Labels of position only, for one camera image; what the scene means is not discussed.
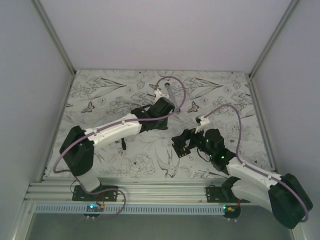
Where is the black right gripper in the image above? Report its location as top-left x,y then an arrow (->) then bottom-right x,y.
171,124 -> 215,158

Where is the black fuse box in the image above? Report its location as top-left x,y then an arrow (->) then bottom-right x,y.
172,143 -> 191,159

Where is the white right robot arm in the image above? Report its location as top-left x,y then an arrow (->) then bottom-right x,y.
171,129 -> 313,229

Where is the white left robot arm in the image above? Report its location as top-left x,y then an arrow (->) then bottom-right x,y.
59,97 -> 175,201

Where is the silver ratchet wrench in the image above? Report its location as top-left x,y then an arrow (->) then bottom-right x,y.
164,82 -> 181,114

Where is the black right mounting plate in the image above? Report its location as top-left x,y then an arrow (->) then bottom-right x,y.
205,185 -> 238,204

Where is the black mounting plate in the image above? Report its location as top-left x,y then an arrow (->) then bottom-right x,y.
72,185 -> 118,202
205,185 -> 238,204

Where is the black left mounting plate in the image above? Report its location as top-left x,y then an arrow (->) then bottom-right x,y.
72,185 -> 118,202

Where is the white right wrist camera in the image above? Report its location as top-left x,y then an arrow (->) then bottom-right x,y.
195,115 -> 210,134

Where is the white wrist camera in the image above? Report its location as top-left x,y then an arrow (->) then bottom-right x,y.
154,88 -> 169,100
195,115 -> 210,134

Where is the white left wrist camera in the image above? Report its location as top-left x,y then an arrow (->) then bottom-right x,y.
154,88 -> 169,100

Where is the black handled screwdriver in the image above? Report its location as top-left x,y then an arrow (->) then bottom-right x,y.
121,138 -> 127,151

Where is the white slotted cable duct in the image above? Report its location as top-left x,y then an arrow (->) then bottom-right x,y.
34,203 -> 227,216

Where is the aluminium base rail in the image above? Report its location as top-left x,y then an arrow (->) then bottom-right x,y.
24,177 -> 225,205

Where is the aluminium frame post left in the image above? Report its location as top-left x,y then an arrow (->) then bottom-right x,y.
31,0 -> 76,76

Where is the aluminium frame post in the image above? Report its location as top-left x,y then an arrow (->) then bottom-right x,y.
31,0 -> 76,76
248,0 -> 300,80

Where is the aluminium frame post right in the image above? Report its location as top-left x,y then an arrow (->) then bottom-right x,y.
248,0 -> 300,80

